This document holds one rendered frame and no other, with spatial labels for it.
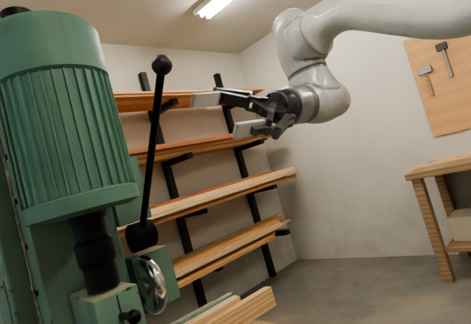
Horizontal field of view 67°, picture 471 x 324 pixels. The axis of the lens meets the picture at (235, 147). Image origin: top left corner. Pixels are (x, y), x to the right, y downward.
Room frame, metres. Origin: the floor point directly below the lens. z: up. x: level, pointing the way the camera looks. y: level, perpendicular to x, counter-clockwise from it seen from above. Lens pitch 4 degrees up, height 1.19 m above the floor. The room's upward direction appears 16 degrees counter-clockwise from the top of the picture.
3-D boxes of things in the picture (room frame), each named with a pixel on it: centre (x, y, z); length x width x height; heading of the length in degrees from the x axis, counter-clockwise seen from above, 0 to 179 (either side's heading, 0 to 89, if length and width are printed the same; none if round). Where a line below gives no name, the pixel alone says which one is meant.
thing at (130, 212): (0.85, 0.29, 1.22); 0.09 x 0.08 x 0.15; 40
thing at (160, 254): (0.83, 0.26, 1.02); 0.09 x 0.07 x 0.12; 130
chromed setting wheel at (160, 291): (0.76, 0.25, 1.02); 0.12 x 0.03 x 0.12; 40
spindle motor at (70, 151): (0.58, 0.26, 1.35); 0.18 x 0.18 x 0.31
